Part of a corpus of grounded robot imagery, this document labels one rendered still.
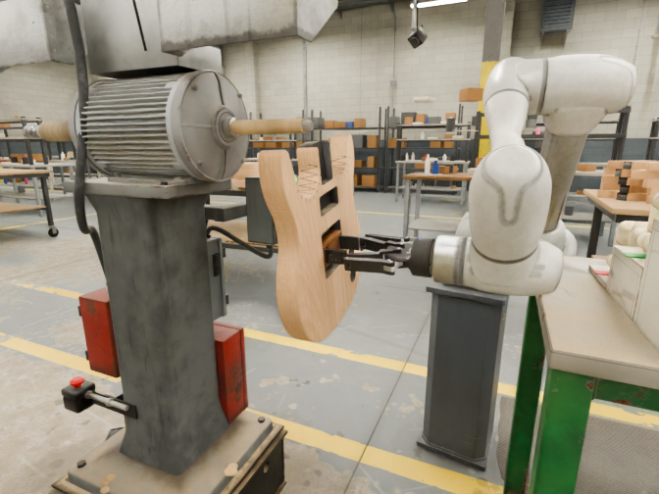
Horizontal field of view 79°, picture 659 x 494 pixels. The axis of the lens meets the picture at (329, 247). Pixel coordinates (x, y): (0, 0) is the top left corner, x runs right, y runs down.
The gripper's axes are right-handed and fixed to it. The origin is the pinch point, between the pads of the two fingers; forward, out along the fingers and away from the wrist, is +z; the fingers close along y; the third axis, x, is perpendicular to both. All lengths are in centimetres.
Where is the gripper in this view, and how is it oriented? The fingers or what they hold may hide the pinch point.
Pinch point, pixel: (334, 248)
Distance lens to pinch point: 83.5
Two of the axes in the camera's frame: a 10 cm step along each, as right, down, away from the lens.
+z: -9.2, -0.9, 3.9
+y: 3.9, -3.8, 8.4
